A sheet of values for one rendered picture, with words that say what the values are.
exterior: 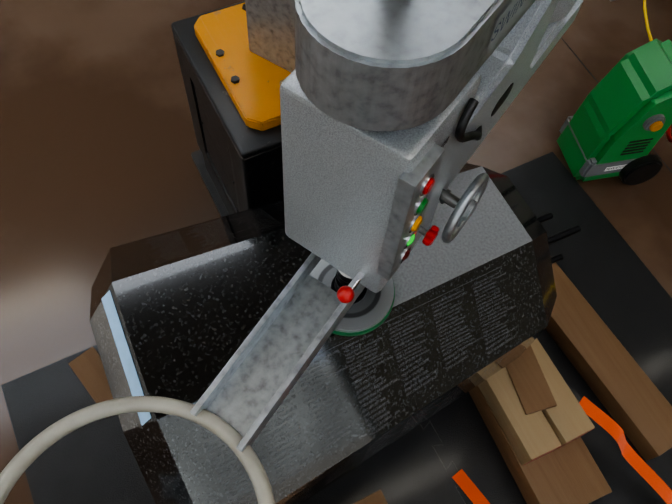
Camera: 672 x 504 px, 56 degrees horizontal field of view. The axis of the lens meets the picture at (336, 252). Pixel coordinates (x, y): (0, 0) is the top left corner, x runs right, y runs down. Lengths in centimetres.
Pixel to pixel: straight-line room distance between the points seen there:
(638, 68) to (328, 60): 209
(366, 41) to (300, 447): 106
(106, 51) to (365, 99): 263
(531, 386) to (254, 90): 129
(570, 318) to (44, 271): 199
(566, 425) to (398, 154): 154
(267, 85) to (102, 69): 139
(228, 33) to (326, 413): 123
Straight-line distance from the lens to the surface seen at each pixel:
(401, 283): 155
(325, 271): 151
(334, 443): 160
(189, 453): 150
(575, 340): 248
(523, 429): 218
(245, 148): 191
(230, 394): 128
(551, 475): 229
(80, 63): 331
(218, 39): 215
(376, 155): 86
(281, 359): 128
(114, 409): 128
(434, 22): 78
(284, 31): 194
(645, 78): 272
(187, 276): 156
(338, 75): 76
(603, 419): 230
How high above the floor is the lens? 224
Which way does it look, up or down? 61 degrees down
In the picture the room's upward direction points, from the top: 6 degrees clockwise
